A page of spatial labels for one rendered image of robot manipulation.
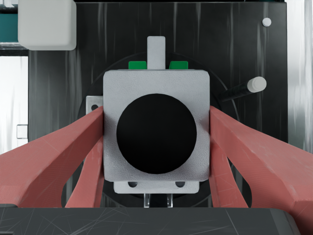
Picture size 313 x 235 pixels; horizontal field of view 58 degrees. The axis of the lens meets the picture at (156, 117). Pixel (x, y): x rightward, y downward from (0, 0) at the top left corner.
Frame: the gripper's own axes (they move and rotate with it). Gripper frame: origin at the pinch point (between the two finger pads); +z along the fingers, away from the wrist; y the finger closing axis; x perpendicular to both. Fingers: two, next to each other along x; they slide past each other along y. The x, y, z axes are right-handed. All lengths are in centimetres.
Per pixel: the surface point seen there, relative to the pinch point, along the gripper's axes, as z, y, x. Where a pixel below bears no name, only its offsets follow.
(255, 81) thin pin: 3.9, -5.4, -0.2
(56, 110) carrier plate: 11.6, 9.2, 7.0
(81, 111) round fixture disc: 9.9, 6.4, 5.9
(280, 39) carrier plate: 15.5, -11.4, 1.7
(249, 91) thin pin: 4.4, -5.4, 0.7
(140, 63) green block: 7.7, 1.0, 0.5
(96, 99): 9.2, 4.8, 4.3
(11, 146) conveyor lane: 13.7, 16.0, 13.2
